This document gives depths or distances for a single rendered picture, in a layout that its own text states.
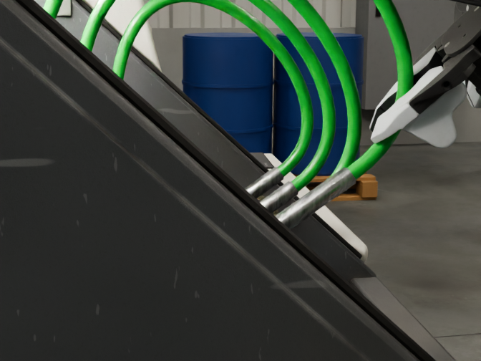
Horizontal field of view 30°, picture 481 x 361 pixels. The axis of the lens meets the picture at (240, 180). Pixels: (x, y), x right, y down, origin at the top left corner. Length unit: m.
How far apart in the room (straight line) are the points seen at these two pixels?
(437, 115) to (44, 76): 0.44
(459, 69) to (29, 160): 0.43
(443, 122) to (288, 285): 0.37
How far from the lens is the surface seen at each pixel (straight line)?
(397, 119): 0.79
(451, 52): 0.78
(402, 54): 0.81
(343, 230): 1.30
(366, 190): 5.75
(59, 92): 0.43
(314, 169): 0.98
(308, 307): 0.47
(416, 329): 1.03
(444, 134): 0.80
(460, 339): 3.61
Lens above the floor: 1.32
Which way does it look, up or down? 12 degrees down
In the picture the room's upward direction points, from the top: straight up
